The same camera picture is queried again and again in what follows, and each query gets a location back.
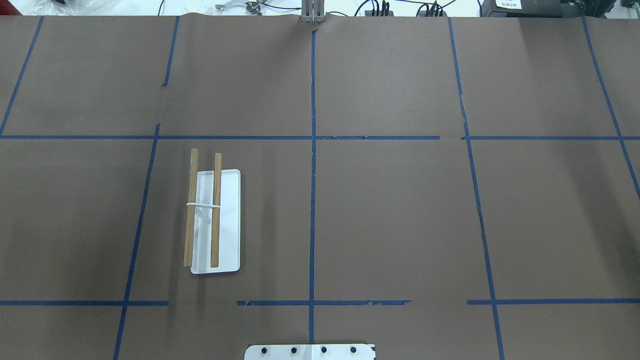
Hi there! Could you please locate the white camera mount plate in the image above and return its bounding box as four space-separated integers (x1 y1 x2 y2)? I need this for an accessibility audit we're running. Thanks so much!
244 343 377 360

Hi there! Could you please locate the aluminium frame post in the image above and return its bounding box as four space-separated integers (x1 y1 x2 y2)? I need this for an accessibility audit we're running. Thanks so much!
301 0 326 23

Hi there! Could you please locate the right wooden rack bar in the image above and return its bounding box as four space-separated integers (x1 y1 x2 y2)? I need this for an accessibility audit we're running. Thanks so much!
210 153 223 268

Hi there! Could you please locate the black power box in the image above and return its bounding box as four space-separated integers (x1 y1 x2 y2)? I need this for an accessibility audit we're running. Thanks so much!
480 0 606 19

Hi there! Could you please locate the wooden rack bar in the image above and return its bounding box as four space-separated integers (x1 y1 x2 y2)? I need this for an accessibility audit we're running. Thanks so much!
210 153 223 268
183 148 199 267

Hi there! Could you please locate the white towel rack base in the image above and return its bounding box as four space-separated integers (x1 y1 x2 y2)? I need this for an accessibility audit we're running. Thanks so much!
186 169 242 275

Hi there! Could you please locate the left wooden rack bar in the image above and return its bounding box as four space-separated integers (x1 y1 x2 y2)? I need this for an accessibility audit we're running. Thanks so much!
183 148 199 267

